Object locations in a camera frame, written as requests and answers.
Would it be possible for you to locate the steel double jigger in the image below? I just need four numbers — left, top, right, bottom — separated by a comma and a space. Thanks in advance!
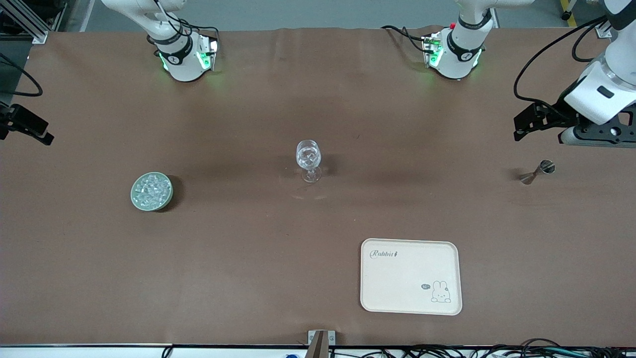
520, 160, 556, 185

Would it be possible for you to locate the clear ice cubes pile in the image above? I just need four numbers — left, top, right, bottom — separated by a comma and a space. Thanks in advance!
134, 174, 170, 206

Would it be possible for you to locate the clear wine glass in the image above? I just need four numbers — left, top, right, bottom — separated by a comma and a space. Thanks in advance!
296, 140, 322, 183

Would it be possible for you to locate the green round bowl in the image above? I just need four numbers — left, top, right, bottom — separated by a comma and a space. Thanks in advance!
130, 172, 174, 212

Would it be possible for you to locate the cream rabbit print tray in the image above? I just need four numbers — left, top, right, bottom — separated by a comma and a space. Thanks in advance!
360, 238, 463, 316

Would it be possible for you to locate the brown table cover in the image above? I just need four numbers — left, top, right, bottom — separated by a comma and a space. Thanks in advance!
0, 25, 636, 347

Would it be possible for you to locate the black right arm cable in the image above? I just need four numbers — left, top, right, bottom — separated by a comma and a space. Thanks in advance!
0, 52, 44, 98

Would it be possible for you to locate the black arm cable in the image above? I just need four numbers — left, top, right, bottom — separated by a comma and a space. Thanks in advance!
0, 52, 44, 98
513, 16, 611, 131

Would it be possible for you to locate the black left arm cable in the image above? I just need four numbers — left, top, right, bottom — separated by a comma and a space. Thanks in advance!
513, 16, 611, 131

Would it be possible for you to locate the aluminium frame profile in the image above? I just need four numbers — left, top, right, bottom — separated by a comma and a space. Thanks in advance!
0, 0, 49, 44

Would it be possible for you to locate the green-lit left base plate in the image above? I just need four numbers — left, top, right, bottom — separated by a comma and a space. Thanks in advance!
422, 32, 444, 68

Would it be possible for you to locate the green-lit base plate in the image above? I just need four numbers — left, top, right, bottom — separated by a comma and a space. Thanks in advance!
422, 32, 444, 68
196, 37, 219, 71

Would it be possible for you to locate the black left base cable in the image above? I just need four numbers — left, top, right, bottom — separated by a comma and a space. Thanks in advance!
382, 25, 429, 53

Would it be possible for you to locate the black base cable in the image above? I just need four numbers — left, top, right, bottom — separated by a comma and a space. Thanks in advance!
382, 25, 429, 53
146, 19, 221, 48

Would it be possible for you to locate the green-lit right base plate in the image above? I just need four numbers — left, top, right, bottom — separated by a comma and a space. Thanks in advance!
196, 37, 219, 71

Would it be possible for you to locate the black right base cable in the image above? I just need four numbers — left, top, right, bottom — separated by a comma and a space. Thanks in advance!
146, 19, 221, 48

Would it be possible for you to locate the black cable bundle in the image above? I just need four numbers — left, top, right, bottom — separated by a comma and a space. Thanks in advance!
328, 338, 636, 358

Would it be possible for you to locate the brown camera post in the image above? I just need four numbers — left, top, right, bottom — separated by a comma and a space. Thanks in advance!
307, 331, 329, 358

